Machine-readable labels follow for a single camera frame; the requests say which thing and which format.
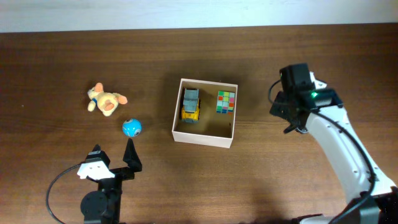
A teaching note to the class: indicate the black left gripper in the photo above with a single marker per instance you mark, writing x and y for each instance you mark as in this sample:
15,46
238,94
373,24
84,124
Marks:
131,158

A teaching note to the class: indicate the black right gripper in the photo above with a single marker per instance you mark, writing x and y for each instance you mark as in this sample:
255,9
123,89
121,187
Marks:
280,111

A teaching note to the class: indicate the multicoloured puzzle cube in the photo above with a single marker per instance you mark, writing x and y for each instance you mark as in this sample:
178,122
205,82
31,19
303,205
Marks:
225,102

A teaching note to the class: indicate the yellow grey toy truck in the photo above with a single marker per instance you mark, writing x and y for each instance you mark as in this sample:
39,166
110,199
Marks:
190,111

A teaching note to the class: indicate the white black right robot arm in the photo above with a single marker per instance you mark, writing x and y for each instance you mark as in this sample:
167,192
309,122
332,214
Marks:
371,196

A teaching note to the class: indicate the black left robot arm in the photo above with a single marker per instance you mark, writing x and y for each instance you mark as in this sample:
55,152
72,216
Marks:
103,205

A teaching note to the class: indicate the black round cap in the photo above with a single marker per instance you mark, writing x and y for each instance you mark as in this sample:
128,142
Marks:
302,130

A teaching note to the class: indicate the blue toy ball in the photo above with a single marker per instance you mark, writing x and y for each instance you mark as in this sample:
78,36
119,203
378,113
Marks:
132,127

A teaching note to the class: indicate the yellow plush toy animal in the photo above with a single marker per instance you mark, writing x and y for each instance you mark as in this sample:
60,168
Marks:
106,102

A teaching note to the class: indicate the white cardboard box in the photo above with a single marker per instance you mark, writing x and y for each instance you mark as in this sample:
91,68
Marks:
212,129

